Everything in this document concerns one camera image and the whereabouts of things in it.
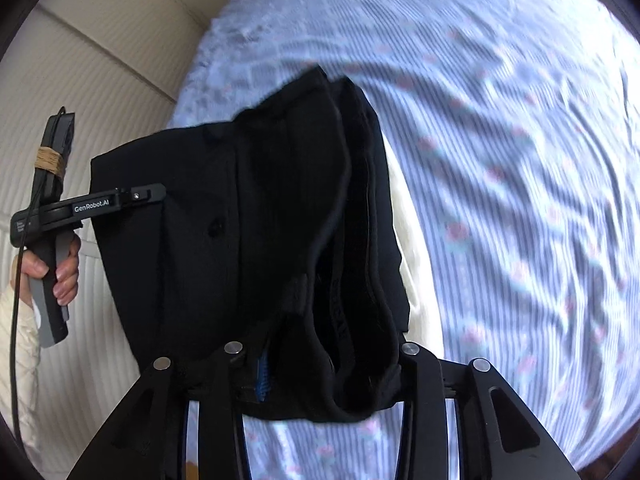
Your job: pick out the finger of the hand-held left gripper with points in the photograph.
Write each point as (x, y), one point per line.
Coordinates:
(145, 192)

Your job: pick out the person's left hand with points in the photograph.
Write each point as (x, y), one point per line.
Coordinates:
(70, 270)

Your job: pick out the cream cloth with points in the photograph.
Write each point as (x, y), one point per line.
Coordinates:
(407, 240)

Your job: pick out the striped floral bed sheet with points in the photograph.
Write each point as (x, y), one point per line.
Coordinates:
(500, 160)

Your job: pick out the black pants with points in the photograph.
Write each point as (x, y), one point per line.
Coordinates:
(250, 210)

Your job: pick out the cream padded headboard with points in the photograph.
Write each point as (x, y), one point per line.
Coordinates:
(100, 60)

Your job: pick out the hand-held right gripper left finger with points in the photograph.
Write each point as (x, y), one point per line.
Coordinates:
(262, 375)

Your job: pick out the person's left forearm white sleeve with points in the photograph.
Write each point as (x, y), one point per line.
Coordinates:
(25, 385)

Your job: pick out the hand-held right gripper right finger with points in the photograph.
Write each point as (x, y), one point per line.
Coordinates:
(420, 385)

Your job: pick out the brown twine wrap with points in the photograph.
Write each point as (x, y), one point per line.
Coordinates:
(50, 160)

